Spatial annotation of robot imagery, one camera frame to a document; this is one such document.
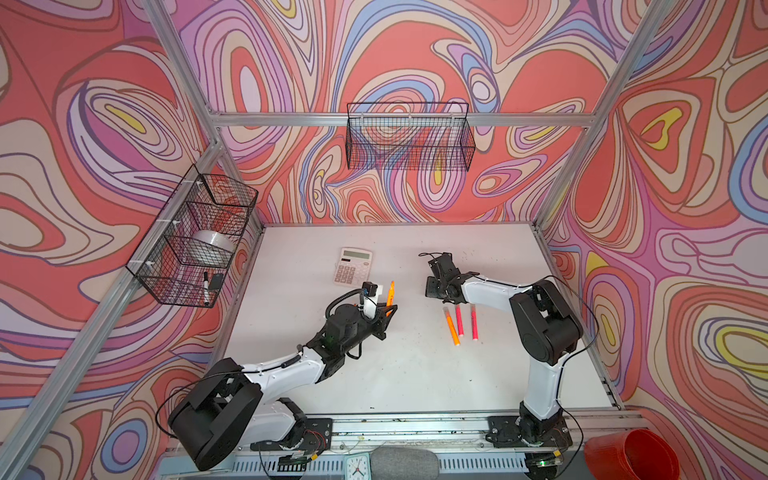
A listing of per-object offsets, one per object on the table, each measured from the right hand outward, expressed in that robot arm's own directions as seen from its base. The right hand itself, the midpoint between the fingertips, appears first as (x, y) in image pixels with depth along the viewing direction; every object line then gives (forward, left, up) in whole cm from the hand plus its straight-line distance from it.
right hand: (438, 293), depth 100 cm
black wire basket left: (-6, +66, +32) cm, 73 cm away
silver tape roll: (-2, +60, +33) cm, 68 cm away
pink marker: (-14, -9, 0) cm, 17 cm away
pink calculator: (+10, +29, +3) cm, 31 cm away
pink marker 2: (-11, -5, 0) cm, 12 cm away
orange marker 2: (-14, -2, 0) cm, 15 cm away
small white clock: (-48, +26, +3) cm, 54 cm away
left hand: (-13, +15, +15) cm, 25 cm away
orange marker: (-12, +17, +19) cm, 28 cm away
